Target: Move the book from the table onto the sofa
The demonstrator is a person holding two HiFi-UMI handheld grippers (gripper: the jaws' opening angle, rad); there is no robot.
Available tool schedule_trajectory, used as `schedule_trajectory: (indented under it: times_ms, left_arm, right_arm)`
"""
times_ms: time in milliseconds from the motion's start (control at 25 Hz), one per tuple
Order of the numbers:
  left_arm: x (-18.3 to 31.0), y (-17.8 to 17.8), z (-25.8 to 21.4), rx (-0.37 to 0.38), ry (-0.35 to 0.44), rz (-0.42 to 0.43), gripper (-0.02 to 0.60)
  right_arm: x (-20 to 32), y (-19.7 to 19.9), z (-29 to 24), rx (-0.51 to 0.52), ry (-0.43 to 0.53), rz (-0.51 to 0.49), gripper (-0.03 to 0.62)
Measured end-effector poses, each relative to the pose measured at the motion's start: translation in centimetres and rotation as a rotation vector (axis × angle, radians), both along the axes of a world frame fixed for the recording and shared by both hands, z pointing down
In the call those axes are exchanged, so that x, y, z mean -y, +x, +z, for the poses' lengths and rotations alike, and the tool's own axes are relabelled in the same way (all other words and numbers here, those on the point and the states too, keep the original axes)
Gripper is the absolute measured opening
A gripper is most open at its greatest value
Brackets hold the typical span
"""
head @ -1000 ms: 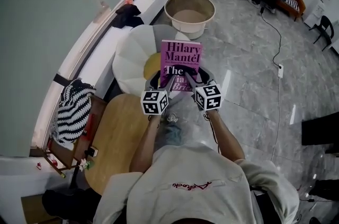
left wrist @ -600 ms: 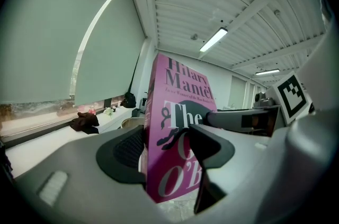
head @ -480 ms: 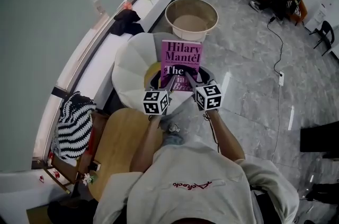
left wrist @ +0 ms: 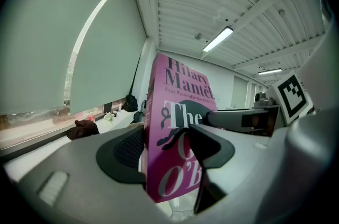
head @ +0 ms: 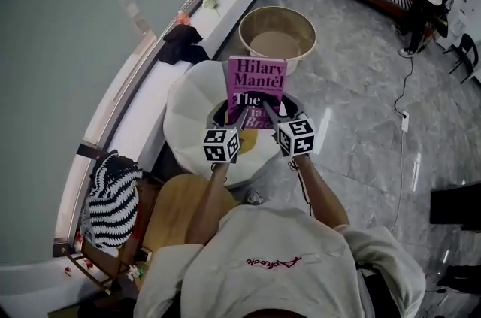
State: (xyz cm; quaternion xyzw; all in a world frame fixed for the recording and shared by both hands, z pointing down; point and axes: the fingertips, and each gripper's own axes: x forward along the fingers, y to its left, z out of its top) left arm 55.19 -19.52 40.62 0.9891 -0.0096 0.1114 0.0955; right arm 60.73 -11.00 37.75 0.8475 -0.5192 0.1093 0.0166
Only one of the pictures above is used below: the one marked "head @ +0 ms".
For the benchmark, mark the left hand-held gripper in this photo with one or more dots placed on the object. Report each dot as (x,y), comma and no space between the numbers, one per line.
(221,145)

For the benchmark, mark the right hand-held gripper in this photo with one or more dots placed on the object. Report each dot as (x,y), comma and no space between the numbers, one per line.
(297,138)

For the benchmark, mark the white flower-shaped floor cushion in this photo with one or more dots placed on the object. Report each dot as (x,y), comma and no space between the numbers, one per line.
(188,113)

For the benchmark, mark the pink book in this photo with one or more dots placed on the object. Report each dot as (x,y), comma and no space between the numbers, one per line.
(259,76)

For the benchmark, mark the person's left forearm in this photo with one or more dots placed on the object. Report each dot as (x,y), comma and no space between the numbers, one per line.
(206,211)

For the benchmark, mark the person's right forearm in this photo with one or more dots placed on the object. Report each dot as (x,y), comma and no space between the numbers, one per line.
(325,196)

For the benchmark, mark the wooden coffee table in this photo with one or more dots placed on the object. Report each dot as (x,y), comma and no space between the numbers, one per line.
(176,203)

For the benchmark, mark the person's left shoe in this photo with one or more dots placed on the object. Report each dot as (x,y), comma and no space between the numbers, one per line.
(255,198)

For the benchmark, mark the crumpled black garment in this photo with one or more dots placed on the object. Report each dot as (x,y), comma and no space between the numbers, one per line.
(180,42)

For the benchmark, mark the orange drink bottle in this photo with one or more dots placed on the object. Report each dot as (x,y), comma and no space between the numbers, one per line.
(184,18)

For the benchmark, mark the white flower bunch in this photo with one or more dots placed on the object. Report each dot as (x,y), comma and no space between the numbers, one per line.
(211,1)

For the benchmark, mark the white power strip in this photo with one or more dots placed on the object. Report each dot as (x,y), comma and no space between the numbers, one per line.
(405,121)

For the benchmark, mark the black white striped knit blanket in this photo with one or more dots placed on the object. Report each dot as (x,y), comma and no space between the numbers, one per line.
(112,203)

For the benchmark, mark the person's grey shirt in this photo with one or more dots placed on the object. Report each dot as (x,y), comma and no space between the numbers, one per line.
(278,271)

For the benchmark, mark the small black box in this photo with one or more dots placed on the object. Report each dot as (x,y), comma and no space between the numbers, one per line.
(144,255)

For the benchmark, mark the small potted white flowers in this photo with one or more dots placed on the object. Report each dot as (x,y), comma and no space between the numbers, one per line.
(134,272)

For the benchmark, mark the wooden shelf rack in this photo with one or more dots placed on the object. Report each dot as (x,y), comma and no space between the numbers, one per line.
(101,260)

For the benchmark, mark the black chair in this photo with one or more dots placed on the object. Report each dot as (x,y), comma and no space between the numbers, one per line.
(466,49)

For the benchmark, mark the clear bottle red label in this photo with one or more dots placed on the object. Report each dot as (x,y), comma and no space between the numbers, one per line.
(77,243)

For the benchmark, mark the black screen panel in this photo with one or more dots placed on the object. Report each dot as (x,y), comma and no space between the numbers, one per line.
(456,205)

